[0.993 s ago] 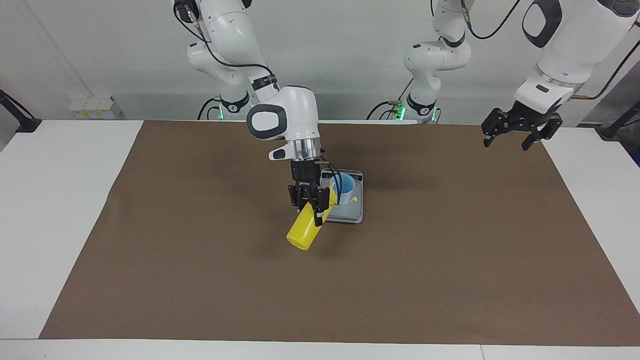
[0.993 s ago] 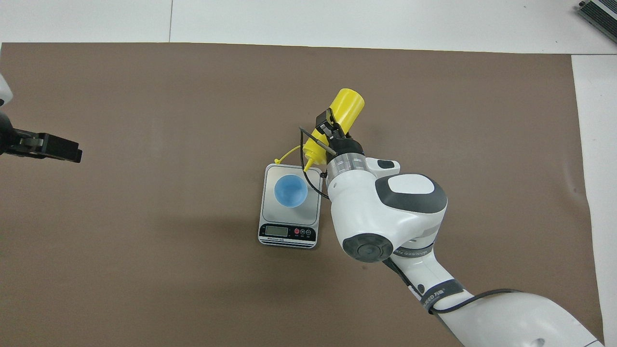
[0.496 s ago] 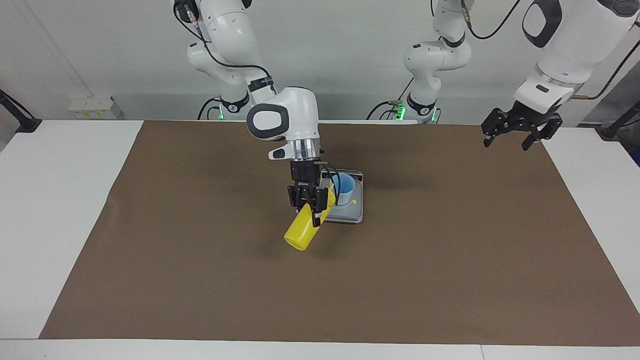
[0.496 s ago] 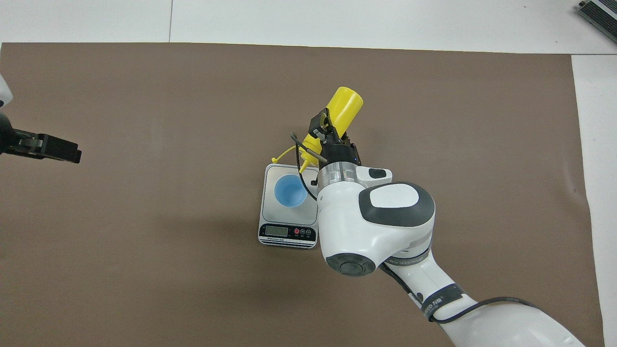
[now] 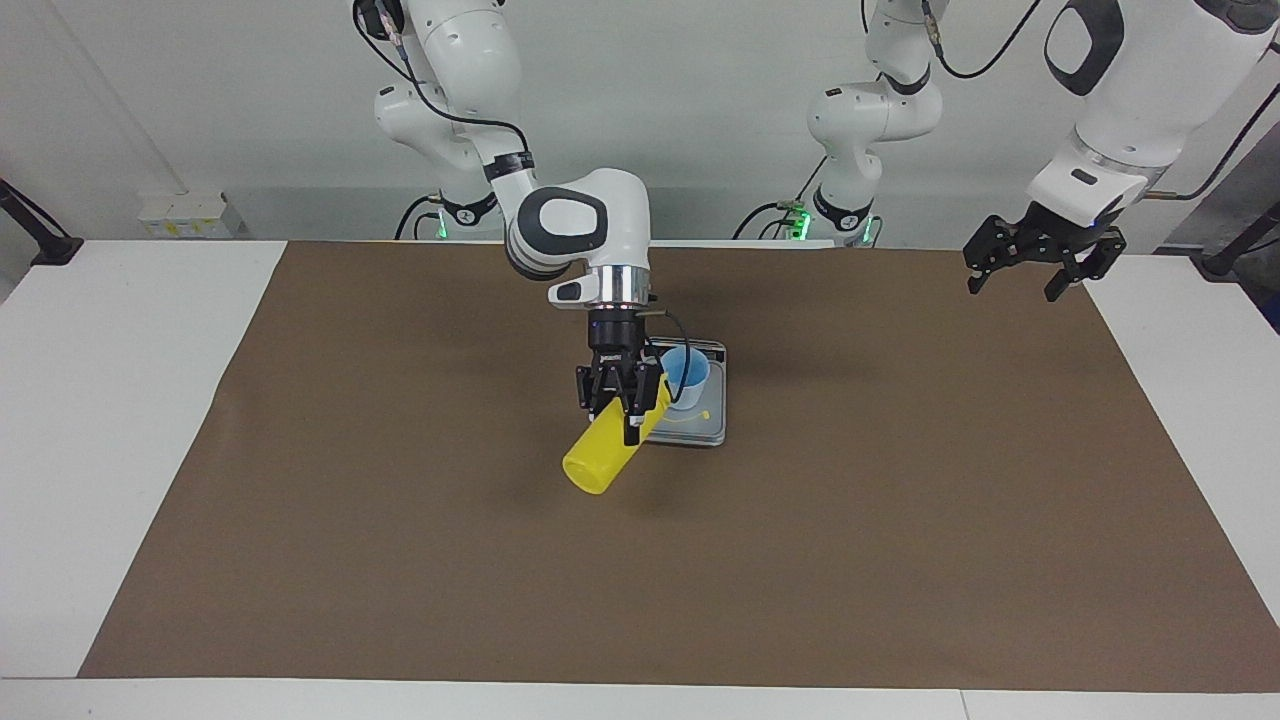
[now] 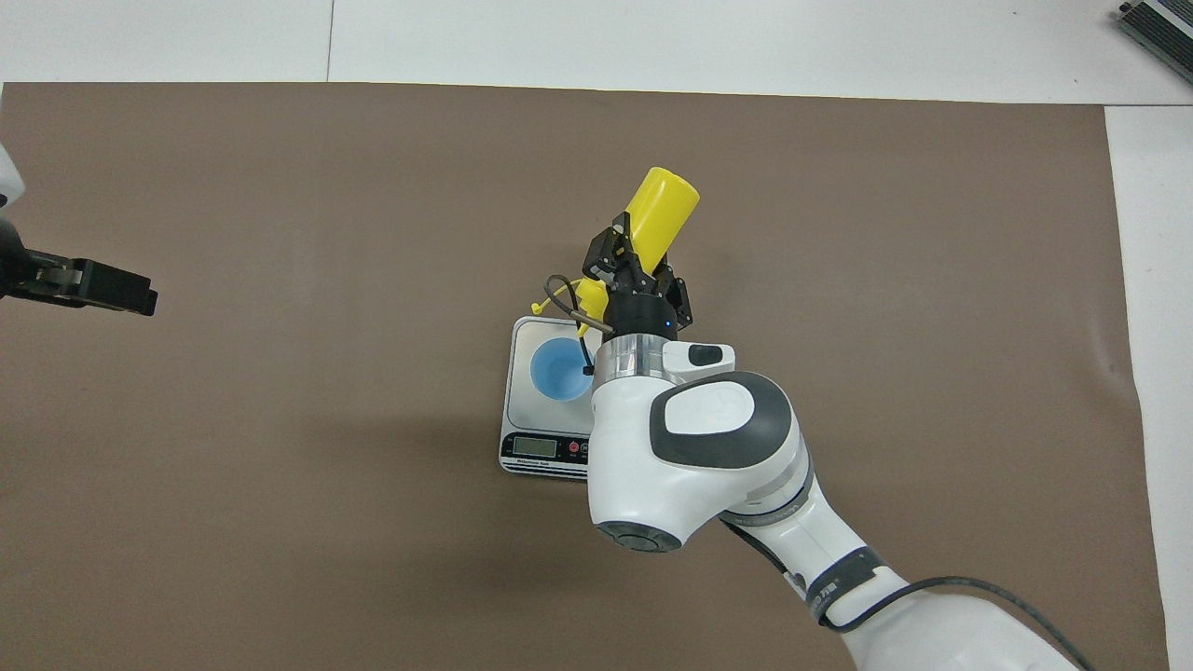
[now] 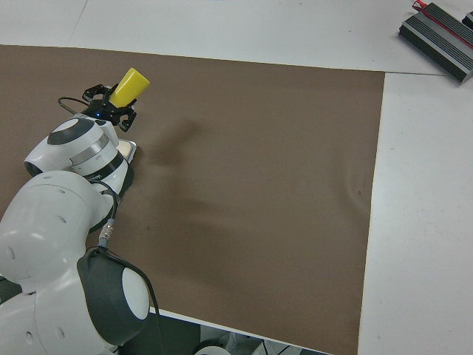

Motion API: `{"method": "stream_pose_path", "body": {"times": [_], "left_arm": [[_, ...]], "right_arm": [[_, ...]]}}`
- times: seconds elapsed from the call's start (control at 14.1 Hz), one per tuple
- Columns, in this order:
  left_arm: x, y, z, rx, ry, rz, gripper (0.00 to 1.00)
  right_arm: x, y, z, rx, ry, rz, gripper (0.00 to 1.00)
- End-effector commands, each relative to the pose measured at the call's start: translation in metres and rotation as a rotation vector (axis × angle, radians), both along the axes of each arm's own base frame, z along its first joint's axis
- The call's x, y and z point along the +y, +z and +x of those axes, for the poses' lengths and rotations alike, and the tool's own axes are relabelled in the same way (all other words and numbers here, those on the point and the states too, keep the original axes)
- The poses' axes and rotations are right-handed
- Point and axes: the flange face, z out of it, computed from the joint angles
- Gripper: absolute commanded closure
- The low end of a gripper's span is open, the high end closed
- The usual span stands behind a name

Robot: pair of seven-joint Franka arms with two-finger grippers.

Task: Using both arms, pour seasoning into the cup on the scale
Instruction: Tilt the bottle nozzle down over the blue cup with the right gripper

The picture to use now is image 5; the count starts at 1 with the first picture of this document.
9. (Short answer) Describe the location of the yellow squeeze bottle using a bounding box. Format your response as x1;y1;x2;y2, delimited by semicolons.
562;375;713;496

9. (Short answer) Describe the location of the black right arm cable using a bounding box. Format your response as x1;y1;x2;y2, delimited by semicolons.
352;0;697;409

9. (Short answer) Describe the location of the black stand leg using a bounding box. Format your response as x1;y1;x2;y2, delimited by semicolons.
1200;200;1280;279
0;178;84;267

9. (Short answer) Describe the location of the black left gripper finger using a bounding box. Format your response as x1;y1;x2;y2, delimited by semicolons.
1044;230;1128;304
963;215;1014;296

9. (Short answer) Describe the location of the brown table mat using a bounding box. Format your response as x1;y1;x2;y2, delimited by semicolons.
78;240;1280;693

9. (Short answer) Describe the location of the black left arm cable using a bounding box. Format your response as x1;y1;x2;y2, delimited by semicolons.
918;0;1280;204

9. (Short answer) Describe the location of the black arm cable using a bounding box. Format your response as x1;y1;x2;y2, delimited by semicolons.
352;0;697;409
918;0;1280;204

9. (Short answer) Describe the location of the light blue plastic cup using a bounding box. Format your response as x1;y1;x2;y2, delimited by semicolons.
655;345;712;412

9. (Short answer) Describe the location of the white wall outlet box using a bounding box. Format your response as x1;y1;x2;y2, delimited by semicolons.
138;192;231;239

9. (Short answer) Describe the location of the silver digital kitchen scale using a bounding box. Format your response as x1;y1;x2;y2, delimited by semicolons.
632;337;728;448

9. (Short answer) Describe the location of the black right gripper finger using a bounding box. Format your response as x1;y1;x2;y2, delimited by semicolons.
624;364;663;447
576;365;614;422

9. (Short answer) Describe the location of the black base cable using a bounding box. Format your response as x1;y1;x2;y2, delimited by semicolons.
733;198;813;241
395;195;444;241

